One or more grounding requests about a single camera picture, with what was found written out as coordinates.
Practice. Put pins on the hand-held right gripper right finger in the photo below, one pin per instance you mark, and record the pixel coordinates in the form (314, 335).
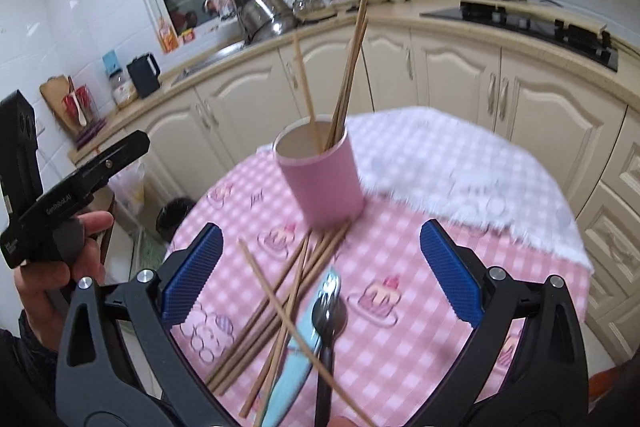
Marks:
(450, 277)

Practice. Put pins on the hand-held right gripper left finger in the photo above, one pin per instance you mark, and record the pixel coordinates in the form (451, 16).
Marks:
(192, 277)

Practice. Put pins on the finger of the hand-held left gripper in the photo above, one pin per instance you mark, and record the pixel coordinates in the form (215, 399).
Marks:
(117, 152)

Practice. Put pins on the pile of wooden chopsticks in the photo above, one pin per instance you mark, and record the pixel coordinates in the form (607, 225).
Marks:
(280, 307)

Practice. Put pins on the dark metal spoon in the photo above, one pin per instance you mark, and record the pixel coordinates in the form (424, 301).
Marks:
(327, 322)

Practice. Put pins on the light blue kitchen knife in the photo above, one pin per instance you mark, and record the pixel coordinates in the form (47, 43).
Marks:
(292, 367)

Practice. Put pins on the pink cup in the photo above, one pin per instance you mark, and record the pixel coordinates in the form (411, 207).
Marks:
(325, 187)

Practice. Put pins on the bunch of wooden chopsticks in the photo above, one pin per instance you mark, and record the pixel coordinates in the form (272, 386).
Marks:
(344, 102)

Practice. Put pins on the person's left forearm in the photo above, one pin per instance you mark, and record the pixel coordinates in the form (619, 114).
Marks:
(20, 372)

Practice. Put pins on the person's left hand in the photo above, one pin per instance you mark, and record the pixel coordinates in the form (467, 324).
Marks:
(55, 292)

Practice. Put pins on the plastic bag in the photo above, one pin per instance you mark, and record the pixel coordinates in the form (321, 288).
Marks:
(127, 187)

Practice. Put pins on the red cups holder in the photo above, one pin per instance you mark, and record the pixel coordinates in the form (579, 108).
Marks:
(80, 104)

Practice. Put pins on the dark bin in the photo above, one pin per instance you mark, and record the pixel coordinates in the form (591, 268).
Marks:
(172, 219)

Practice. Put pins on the glass jar with lid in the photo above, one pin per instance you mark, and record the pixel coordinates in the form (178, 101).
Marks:
(122, 89)

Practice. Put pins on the wooden cutting board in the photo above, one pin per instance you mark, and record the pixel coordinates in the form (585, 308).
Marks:
(52, 97)

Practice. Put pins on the black electric kettle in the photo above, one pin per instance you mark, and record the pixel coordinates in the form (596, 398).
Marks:
(142, 77)

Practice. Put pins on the pink checked tablecloth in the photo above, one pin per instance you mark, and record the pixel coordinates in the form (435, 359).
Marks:
(400, 357)

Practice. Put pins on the white fluffy cloth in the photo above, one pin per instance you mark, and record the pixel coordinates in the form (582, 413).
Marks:
(450, 157)

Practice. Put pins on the orange packet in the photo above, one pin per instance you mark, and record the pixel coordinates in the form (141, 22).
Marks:
(167, 34)

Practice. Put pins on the steel cooking pot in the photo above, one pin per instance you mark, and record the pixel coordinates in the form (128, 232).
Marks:
(265, 17)

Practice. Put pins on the cream kitchen cabinets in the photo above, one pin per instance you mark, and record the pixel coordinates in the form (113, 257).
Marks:
(450, 77)

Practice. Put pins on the black gas stove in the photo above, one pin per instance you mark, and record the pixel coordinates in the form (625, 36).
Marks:
(525, 24)

